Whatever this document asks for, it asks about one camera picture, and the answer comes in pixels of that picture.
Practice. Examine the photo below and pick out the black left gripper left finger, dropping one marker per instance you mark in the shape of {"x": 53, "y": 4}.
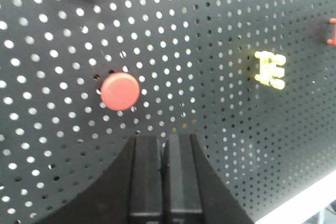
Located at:
{"x": 129, "y": 191}

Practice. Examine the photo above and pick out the yellow toggle switch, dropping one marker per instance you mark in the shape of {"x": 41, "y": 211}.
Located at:
{"x": 271, "y": 70}

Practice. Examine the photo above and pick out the lower red round button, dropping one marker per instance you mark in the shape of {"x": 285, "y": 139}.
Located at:
{"x": 120, "y": 91}

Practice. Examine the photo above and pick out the black perforated pegboard panel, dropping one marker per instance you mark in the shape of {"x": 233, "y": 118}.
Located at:
{"x": 194, "y": 61}

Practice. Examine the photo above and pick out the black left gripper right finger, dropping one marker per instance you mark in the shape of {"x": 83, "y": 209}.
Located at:
{"x": 192, "y": 191}

